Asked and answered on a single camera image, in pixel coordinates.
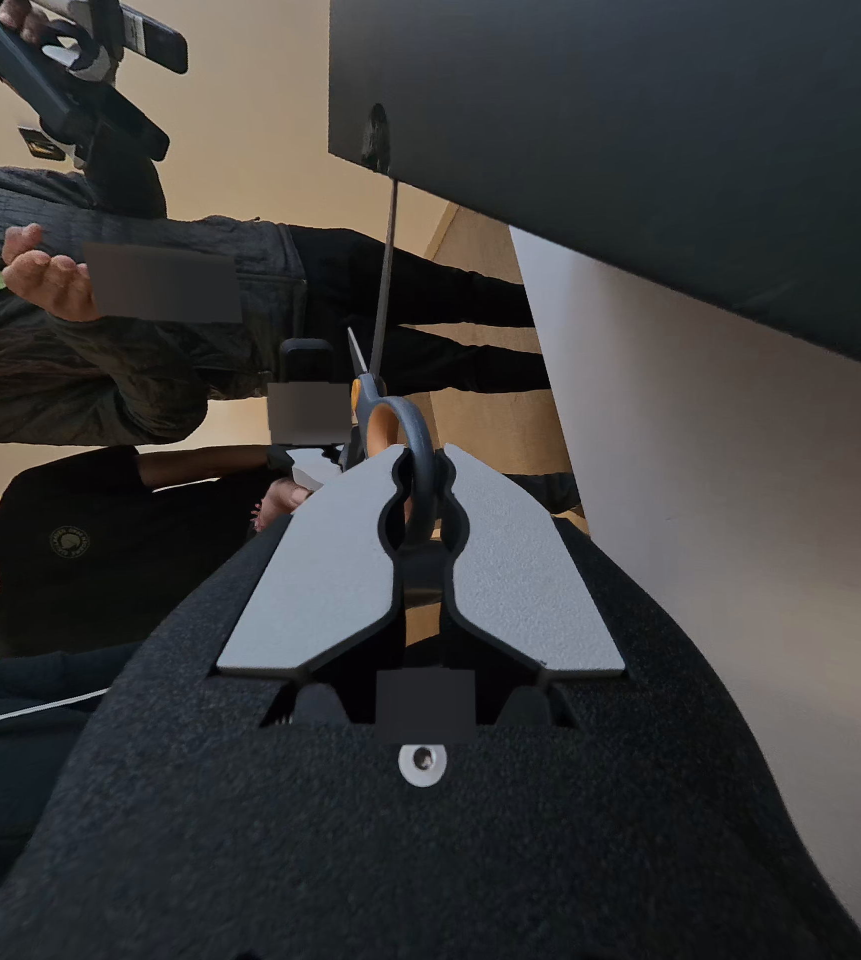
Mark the grey orange scissors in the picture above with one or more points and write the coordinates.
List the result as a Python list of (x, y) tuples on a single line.
[(412, 427)]

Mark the dark hand-held device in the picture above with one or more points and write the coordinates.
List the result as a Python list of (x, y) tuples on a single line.
[(10, 67)]

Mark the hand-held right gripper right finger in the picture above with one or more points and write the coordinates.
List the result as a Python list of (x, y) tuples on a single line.
[(528, 592)]

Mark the black board panel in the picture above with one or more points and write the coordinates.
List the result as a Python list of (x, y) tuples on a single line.
[(625, 150)]

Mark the person's left hand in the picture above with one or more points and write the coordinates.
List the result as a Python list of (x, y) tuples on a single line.
[(280, 501)]

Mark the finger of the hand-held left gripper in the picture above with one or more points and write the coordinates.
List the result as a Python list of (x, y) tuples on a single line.
[(314, 466)]

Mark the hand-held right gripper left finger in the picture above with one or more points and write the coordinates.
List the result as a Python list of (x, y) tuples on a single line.
[(325, 577)]

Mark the yellow black tag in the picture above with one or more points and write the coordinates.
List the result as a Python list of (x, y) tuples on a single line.
[(42, 144)]

